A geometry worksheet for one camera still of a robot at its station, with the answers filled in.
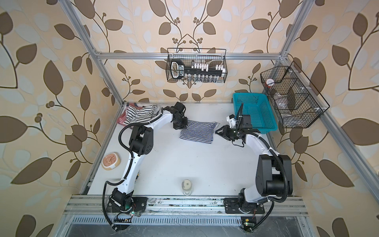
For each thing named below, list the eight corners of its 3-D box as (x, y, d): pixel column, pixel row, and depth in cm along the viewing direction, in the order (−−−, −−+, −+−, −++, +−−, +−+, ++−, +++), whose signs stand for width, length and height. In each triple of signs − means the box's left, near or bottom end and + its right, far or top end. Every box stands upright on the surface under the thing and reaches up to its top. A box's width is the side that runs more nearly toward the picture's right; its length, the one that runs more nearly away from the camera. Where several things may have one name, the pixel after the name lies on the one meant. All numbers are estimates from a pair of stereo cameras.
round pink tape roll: (101, 170, 88) (98, 168, 86) (107, 154, 95) (105, 151, 92) (118, 170, 88) (115, 168, 86) (123, 154, 95) (121, 151, 92)
